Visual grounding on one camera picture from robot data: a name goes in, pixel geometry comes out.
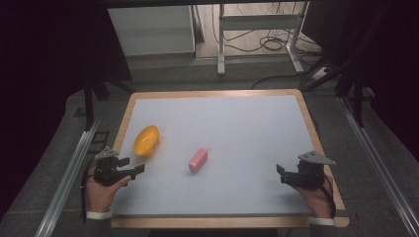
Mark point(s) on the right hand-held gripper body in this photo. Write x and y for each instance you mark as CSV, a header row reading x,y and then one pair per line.
x,y
308,173

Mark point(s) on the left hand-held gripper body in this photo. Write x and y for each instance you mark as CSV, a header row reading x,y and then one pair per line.
x,y
106,171

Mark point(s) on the person's left hand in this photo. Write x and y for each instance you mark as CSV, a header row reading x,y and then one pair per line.
x,y
100,194

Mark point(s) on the person's right hand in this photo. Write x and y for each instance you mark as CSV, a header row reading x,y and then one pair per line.
x,y
315,200

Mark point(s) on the orange yellow fruit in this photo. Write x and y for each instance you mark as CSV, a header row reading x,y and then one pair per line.
x,y
146,141

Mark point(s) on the black floor plate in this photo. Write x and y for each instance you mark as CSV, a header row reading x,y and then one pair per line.
x,y
99,140

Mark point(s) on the pink soap bar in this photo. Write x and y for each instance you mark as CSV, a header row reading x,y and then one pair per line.
x,y
198,160

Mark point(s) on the black metal stand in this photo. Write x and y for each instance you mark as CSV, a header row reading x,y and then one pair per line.
x,y
357,98
89,102

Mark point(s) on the white power strip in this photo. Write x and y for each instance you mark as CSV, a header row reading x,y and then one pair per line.
x,y
320,74

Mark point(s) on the white cabinet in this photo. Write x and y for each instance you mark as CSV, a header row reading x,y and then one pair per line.
x,y
151,31

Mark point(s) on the aluminium rail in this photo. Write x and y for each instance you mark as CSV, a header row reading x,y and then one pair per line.
x,y
67,179
378,164

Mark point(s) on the white metal desk frame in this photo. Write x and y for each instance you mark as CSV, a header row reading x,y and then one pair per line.
x,y
260,22

